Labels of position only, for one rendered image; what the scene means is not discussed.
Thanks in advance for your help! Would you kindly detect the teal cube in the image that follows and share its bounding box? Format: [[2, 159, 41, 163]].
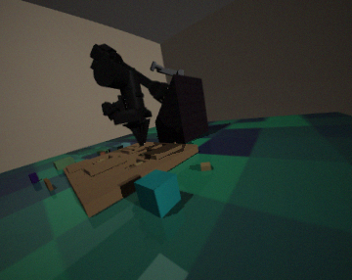
[[134, 169, 181, 218]]

